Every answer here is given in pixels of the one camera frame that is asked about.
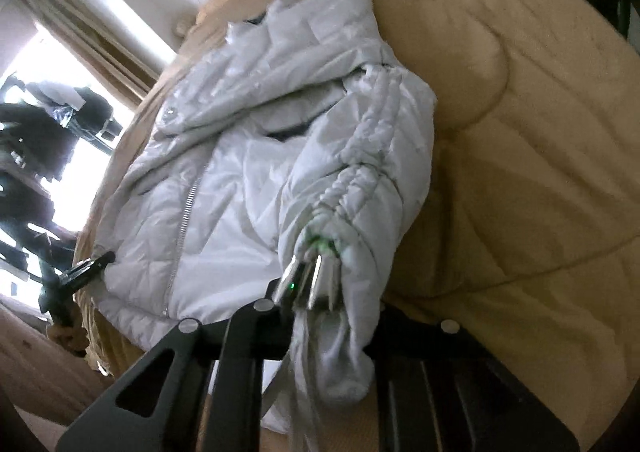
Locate beige curtain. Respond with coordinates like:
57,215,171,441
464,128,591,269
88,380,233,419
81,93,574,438
20,0,162,105

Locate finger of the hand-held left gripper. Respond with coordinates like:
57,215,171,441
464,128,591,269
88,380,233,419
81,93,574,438
40,251,117,323

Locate orange quilted bedspread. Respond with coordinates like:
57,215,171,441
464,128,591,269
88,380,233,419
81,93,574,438
72,0,640,452

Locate white quilted puffer jacket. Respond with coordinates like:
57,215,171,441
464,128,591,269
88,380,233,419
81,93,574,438
92,0,439,452

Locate grey hanging garment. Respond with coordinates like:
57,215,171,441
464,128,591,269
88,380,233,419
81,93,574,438
27,80,86,110

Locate dark hanging pants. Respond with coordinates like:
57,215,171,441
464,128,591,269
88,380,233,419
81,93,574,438
0,177,78,283

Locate black hanging jacket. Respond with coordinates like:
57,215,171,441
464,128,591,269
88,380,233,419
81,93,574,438
0,76,127,185

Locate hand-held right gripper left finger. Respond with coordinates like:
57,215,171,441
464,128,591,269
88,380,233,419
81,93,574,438
55,279,302,452

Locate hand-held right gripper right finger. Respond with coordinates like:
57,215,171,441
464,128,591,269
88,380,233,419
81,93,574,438
360,304,582,452

